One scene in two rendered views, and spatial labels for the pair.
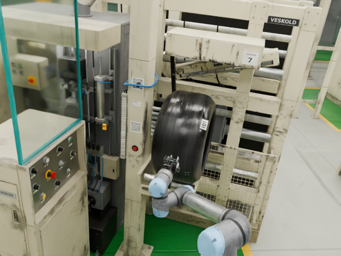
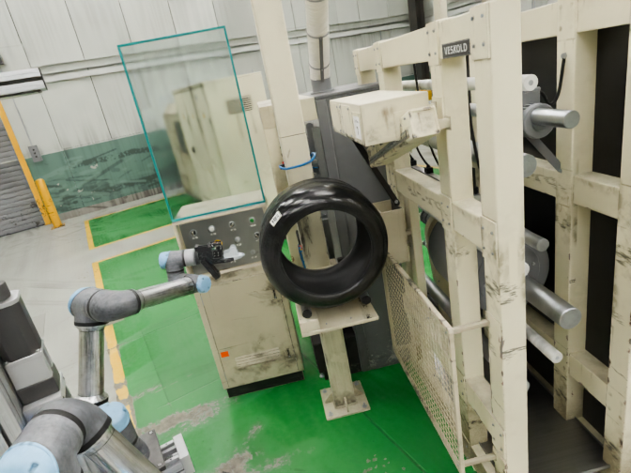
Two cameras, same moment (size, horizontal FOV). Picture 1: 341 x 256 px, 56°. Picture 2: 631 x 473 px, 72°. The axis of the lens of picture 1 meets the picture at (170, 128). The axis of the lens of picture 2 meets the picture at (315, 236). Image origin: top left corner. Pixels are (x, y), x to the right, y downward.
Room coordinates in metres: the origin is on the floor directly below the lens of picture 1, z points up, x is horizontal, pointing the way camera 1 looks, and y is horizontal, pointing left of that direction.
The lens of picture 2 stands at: (1.25, -1.88, 1.90)
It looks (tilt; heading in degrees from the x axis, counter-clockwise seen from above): 20 degrees down; 72
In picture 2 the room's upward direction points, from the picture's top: 11 degrees counter-clockwise
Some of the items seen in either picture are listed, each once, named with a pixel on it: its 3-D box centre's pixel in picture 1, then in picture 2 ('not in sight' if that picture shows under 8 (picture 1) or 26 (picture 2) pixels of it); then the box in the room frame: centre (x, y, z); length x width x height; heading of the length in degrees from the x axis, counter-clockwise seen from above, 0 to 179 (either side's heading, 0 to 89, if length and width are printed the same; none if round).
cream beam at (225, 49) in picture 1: (215, 47); (372, 114); (2.12, -0.24, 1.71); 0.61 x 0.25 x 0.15; 77
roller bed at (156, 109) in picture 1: (161, 122); (387, 232); (2.28, 0.08, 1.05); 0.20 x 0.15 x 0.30; 77
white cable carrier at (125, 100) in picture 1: (125, 126); not in sight; (1.89, 0.30, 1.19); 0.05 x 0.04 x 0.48; 167
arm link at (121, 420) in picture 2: not in sight; (112, 425); (0.84, -0.42, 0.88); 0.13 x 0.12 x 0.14; 129
